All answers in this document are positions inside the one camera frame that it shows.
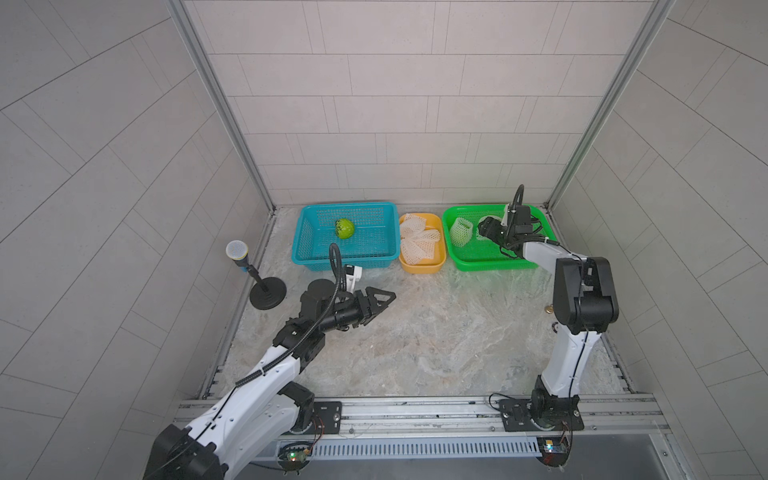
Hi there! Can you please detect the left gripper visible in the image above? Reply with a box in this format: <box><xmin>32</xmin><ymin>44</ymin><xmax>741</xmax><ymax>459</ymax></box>
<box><xmin>315</xmin><ymin>289</ymin><xmax>394</xmax><ymax>335</ymax></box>

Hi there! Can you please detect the white foam net sleeve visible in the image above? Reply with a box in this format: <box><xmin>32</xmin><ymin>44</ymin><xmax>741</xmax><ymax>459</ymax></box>
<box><xmin>449</xmin><ymin>216</ymin><xmax>475</xmax><ymax>247</ymax></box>
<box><xmin>476</xmin><ymin>215</ymin><xmax>497</xmax><ymax>240</ymax></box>

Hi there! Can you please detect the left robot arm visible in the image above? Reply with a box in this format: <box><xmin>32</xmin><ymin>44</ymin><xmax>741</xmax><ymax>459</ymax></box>
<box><xmin>143</xmin><ymin>244</ymin><xmax>396</xmax><ymax>479</ymax></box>

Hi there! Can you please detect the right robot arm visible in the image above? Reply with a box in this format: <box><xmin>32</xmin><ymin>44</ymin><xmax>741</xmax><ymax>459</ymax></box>
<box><xmin>478</xmin><ymin>203</ymin><xmax>619</xmax><ymax>430</ymax></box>

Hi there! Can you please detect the white foam nets pile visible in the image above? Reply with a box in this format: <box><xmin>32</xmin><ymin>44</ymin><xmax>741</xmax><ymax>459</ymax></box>
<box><xmin>400</xmin><ymin>214</ymin><xmax>442</xmax><ymax>265</ymax></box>

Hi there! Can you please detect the green plastic basket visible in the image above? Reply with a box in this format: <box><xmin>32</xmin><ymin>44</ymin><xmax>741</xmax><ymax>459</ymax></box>
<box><xmin>442</xmin><ymin>203</ymin><xmax>539</xmax><ymax>272</ymax></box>

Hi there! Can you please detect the yellow plastic tub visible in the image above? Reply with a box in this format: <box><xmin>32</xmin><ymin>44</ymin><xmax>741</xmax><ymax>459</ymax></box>
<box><xmin>399</xmin><ymin>213</ymin><xmax>447</xmax><ymax>274</ymax></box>

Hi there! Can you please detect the teal plastic basket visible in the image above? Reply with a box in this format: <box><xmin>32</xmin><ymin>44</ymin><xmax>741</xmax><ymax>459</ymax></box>
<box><xmin>292</xmin><ymin>202</ymin><xmax>400</xmax><ymax>271</ymax></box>

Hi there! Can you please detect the microphone on black stand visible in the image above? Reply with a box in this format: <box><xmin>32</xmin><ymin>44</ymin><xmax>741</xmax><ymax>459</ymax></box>
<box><xmin>225</xmin><ymin>240</ymin><xmax>287</xmax><ymax>311</ymax></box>

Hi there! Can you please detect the left circuit board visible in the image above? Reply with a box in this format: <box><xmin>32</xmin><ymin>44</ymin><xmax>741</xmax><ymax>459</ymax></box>
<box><xmin>277</xmin><ymin>442</ymin><xmax>313</xmax><ymax>475</ymax></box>

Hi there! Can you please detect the circuit board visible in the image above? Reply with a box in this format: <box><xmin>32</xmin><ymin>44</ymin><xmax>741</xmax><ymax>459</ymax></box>
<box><xmin>537</xmin><ymin>437</ymin><xmax>571</xmax><ymax>467</ymax></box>
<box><xmin>277</xmin><ymin>442</ymin><xmax>313</xmax><ymax>475</ymax></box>

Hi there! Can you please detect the right circuit board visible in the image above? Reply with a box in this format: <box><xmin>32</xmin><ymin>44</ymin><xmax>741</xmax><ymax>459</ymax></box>
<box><xmin>537</xmin><ymin>437</ymin><xmax>571</xmax><ymax>467</ymax></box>

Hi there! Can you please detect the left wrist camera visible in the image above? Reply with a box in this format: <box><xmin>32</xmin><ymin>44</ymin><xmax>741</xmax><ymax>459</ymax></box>
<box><xmin>344</xmin><ymin>264</ymin><xmax>363</xmax><ymax>293</ymax></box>

